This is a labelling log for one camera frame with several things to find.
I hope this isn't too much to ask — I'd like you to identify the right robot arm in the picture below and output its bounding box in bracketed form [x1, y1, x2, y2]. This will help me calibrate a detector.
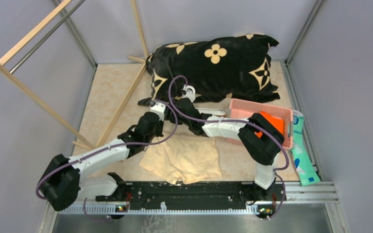
[170, 98, 285, 190]

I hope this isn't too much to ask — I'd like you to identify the black floral pillow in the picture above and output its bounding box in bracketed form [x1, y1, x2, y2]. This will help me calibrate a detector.
[138, 34, 280, 106]

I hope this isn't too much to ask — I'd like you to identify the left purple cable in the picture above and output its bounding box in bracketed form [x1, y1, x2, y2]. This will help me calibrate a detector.
[35, 100, 179, 222]

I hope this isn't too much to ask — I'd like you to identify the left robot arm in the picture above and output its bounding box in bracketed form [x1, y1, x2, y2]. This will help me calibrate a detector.
[35, 110, 166, 211]

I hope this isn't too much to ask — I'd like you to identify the metal rack rod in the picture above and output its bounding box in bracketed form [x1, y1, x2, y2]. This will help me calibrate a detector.
[9, 0, 85, 74]

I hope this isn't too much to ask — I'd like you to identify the orange underwear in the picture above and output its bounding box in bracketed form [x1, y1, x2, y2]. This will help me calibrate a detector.
[254, 111, 285, 136]

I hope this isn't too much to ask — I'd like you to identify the pink plastic basket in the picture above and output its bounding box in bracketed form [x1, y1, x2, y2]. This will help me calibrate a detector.
[229, 99, 293, 150]

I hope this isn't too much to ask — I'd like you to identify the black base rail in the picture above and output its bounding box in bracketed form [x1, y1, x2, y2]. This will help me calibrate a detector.
[50, 181, 339, 216]

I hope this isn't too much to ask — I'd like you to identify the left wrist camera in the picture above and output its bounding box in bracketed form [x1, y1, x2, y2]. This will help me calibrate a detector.
[149, 101, 167, 121]

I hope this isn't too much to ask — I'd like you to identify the white clip hanger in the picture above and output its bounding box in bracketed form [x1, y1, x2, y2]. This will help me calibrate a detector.
[181, 85, 226, 117]

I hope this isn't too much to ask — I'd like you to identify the cream boxer underwear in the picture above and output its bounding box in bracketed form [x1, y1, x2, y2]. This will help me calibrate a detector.
[139, 135, 222, 184]

